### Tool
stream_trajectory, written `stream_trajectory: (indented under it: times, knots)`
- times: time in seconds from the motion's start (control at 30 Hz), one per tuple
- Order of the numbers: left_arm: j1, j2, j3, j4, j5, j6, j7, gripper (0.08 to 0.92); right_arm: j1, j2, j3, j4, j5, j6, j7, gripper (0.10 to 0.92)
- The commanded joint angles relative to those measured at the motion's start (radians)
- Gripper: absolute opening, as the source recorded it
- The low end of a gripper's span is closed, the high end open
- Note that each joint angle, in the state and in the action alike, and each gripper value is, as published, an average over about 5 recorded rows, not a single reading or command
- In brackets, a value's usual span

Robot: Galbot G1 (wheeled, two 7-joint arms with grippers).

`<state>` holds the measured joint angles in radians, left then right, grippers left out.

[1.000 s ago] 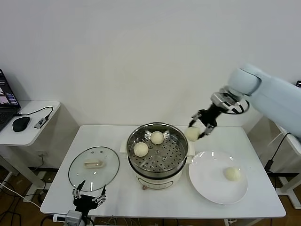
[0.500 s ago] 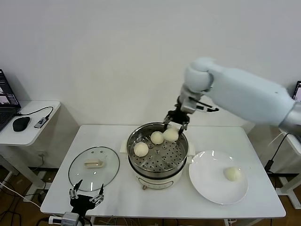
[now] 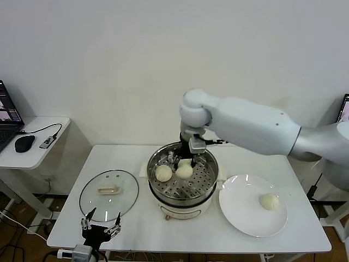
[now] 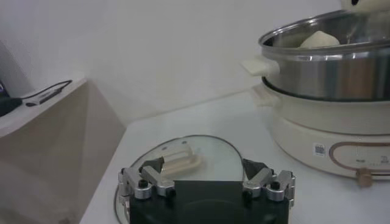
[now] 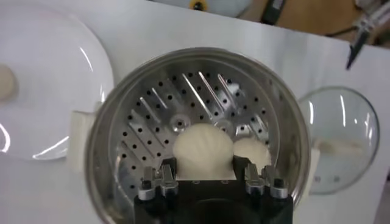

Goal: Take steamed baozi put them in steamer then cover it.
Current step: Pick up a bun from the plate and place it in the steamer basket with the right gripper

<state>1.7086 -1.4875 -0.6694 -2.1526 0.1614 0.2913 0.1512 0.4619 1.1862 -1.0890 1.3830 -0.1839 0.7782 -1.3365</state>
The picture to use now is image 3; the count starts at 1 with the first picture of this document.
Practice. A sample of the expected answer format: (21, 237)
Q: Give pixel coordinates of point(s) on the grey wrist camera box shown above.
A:
(197, 146)
(81, 252)

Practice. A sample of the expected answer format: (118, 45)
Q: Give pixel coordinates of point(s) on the black computer mouse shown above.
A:
(25, 143)

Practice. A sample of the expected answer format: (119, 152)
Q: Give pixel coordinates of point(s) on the white side table with mouse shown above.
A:
(41, 155)

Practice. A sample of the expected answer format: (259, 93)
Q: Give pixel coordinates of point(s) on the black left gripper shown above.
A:
(96, 235)

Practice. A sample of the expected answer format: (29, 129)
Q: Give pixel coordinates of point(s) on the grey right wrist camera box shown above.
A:
(197, 146)

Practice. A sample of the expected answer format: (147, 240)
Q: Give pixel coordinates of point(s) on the black laptop with dark screen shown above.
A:
(8, 114)

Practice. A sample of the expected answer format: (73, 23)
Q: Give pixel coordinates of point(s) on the white steamed baozi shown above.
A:
(185, 162)
(184, 172)
(269, 202)
(163, 173)

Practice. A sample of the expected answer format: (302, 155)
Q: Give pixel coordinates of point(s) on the black laptop with image windows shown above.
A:
(344, 109)

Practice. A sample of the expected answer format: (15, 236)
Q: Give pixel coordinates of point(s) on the large white plate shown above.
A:
(240, 207)

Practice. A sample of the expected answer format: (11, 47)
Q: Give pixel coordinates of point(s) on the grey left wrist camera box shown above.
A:
(81, 252)

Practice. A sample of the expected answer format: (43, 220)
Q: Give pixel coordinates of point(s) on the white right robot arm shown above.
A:
(245, 125)

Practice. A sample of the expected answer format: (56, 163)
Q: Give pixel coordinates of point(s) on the perforated steel steamer basket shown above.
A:
(201, 185)

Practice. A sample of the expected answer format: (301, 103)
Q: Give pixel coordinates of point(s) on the grey usb hub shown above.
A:
(48, 142)

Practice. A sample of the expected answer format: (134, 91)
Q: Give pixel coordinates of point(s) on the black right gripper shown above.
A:
(185, 150)

